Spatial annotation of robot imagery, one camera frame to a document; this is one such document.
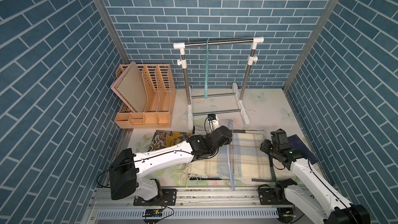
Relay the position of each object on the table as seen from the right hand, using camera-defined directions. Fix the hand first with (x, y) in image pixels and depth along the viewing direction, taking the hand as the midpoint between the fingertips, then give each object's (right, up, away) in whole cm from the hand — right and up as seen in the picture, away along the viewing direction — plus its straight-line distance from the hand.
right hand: (265, 145), depth 86 cm
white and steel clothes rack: (-36, +23, +26) cm, 49 cm away
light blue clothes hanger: (-18, +11, +10) cm, 23 cm away
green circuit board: (-58, -28, -14) cm, 65 cm away
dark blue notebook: (+22, -1, +7) cm, 23 cm away
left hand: (-20, +9, -11) cm, 25 cm away
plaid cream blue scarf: (-11, -6, -1) cm, 12 cm away
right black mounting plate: (-3, -21, -12) cm, 24 cm away
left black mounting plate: (-51, -22, -12) cm, 57 cm away
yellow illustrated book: (-59, +2, +8) cm, 60 cm away
